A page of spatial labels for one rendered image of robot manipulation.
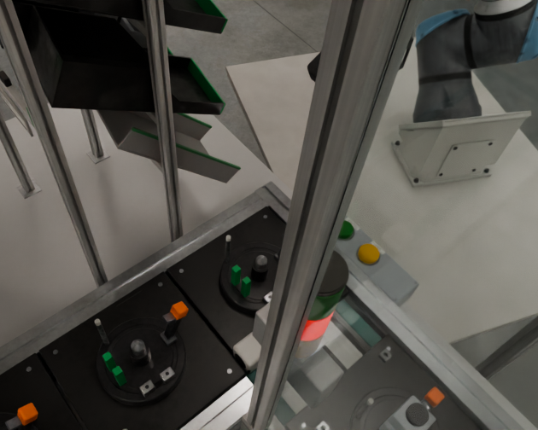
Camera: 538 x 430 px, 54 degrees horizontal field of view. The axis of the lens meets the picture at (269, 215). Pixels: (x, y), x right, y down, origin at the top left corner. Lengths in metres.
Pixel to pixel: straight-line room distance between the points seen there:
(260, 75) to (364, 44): 1.26
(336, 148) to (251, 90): 1.17
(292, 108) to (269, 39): 1.69
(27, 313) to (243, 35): 2.29
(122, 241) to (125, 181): 0.16
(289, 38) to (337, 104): 2.84
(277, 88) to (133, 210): 0.54
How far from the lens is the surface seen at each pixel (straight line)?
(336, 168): 0.30
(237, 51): 2.98
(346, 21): 0.25
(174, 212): 0.99
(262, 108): 1.40
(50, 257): 1.16
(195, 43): 3.02
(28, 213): 1.24
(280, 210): 1.06
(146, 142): 0.88
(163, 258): 1.00
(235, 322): 0.93
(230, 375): 0.89
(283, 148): 1.31
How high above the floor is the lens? 1.82
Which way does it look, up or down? 54 degrees down
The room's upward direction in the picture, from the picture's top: 9 degrees clockwise
